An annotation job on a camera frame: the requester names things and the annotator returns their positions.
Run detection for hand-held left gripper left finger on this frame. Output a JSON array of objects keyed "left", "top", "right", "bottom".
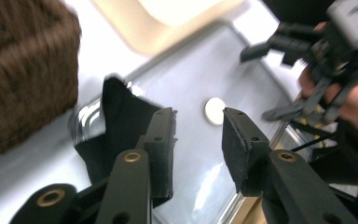
[{"left": 135, "top": 106, "right": 178, "bottom": 200}]

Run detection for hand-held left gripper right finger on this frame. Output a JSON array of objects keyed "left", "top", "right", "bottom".
[{"left": 222, "top": 106, "right": 272, "bottom": 198}]

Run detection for black sock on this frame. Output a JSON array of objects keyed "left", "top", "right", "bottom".
[{"left": 74, "top": 76, "right": 173, "bottom": 209}]

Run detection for cream divided storage box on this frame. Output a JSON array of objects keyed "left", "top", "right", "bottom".
[{"left": 89, "top": 0, "right": 250, "bottom": 58}]

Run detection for brown woven basket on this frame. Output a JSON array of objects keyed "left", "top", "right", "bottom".
[{"left": 0, "top": 0, "right": 82, "bottom": 169}]

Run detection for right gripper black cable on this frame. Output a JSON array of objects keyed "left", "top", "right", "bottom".
[{"left": 290, "top": 119, "right": 339, "bottom": 153}]

